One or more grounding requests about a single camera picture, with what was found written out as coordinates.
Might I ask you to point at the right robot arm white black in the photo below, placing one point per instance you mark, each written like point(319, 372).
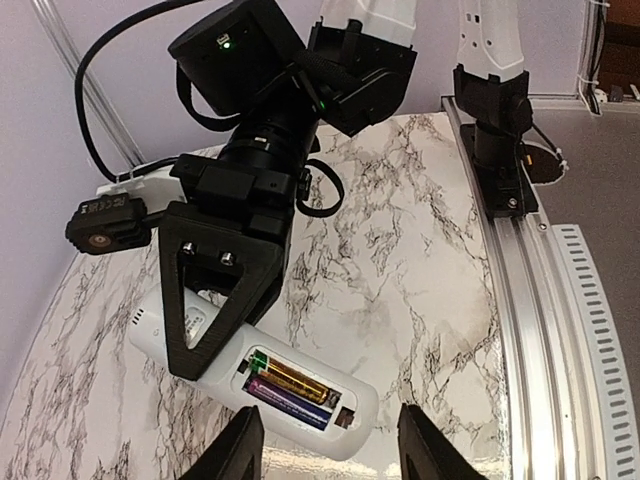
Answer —
point(270, 90)

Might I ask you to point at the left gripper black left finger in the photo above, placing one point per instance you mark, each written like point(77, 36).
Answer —
point(236, 452)

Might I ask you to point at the front aluminium frame rail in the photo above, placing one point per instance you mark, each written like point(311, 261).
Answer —
point(569, 412)

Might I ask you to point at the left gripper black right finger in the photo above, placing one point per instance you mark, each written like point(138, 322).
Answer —
point(424, 451)

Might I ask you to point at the gold battery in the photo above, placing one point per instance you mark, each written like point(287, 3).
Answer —
point(290, 379)

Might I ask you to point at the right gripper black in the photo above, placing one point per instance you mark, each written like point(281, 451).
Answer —
point(232, 239)

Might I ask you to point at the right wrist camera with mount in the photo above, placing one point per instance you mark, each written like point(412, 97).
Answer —
point(122, 216)

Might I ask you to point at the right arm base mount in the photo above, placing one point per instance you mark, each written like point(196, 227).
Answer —
point(497, 160)

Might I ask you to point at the dark blue battery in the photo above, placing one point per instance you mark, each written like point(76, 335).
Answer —
point(287, 402)

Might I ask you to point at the right rear aluminium post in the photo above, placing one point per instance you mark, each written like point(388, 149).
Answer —
point(95, 96)

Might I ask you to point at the white remote control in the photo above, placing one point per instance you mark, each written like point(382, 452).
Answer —
point(353, 406)

